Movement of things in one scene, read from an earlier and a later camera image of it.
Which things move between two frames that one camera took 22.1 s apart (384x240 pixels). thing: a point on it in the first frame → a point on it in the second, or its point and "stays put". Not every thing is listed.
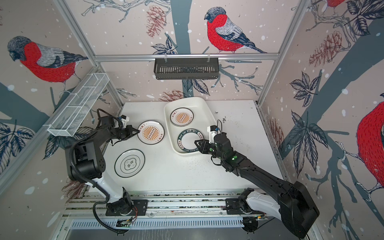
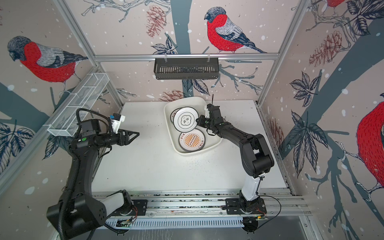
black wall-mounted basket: x=167 y=69 stays put
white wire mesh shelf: x=67 y=118 stays put
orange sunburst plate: x=151 y=132 → x=192 y=142
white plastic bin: x=203 y=118 stays put
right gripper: x=199 y=146 → x=202 y=122
